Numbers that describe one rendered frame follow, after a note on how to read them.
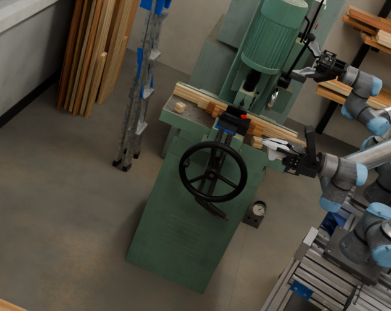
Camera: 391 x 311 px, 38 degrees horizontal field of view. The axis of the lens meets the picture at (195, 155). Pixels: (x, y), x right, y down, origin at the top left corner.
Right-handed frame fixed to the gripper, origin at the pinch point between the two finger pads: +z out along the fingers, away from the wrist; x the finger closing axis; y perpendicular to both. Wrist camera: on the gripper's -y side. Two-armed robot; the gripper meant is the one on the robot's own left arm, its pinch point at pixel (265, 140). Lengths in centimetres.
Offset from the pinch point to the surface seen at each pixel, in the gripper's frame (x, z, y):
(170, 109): 63, 28, 28
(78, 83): 189, 85, 86
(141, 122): 158, 38, 85
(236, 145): 46, -1, 27
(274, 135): 69, -21, 27
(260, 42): 64, 2, -12
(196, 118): 63, 16, 28
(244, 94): 67, -1, 12
